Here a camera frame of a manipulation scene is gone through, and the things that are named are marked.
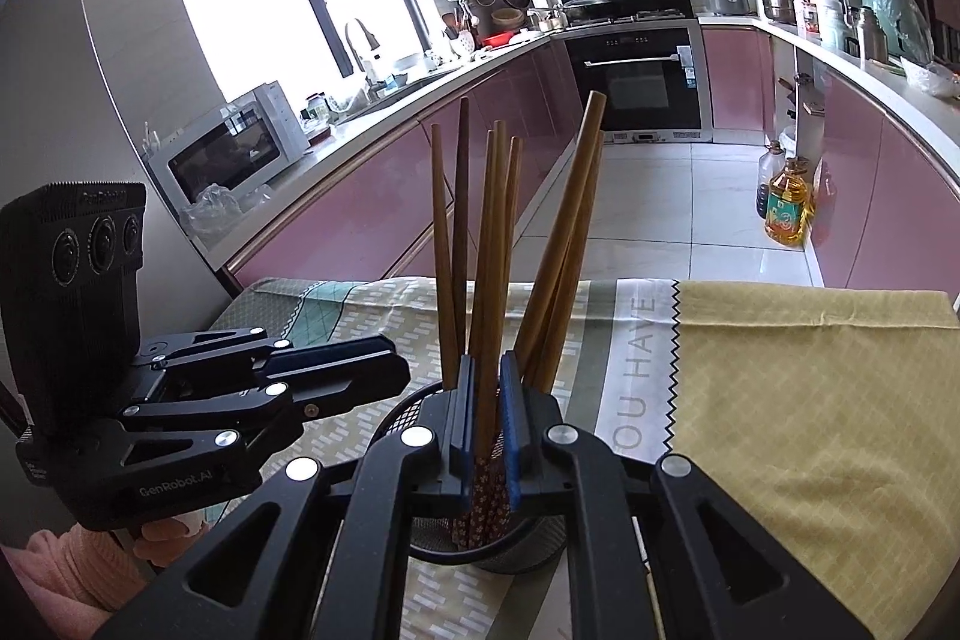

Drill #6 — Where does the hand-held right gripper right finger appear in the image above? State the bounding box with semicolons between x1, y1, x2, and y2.
499;351;875;640

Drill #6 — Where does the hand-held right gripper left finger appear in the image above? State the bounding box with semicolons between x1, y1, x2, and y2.
94;353;481;640

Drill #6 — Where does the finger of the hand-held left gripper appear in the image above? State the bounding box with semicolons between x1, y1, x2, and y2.
120;383;400;455
133;326;412;387

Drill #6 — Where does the single red-tipped chopstick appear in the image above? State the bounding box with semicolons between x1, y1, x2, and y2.
480;119;508;461

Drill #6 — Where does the black mesh holder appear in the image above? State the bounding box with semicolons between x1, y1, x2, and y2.
371;381;575;573

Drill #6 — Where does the group of wooden chopsticks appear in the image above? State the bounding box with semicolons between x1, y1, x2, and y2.
430;91;605;547

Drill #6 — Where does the person's left hand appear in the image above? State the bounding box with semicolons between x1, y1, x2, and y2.
131;509;212;545

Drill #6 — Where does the green checked cloth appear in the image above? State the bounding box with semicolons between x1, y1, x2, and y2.
206;278;376;348

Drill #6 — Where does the beige dash-patterned tablecloth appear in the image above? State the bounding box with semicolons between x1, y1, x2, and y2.
202;276;680;640

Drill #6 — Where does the pink base cabinet run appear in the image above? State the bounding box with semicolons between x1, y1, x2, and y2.
221;36;586;296
810;62;960;311

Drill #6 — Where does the clear plastic bag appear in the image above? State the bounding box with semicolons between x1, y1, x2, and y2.
184;182;275;244

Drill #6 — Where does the grey refrigerator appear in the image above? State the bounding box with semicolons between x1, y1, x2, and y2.
0;0;241;326

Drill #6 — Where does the white microwave oven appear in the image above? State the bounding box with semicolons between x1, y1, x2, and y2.
142;80;310;210

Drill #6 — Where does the steel kitchen faucet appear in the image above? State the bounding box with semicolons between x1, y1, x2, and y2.
343;17;383;86

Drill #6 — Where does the kitchen window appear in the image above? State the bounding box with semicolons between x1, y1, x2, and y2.
157;0;428;120

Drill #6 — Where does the yellow cooking oil bottle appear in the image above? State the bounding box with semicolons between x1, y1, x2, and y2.
763;156;815;247

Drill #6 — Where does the dark liquid bottle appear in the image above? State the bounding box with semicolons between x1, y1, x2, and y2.
754;141;788;220

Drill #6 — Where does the built-in black oven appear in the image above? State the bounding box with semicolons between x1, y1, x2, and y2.
562;25;713;145

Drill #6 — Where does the narrow pink base cabinet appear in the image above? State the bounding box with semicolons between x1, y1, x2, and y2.
701;25;777;135

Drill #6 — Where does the wok with glass lid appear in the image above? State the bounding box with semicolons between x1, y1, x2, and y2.
561;0;617;26

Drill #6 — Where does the steel thermos flask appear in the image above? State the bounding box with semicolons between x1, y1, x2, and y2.
855;6;890;64

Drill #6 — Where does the teal covered appliance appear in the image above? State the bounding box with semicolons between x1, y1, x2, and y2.
861;0;935;67

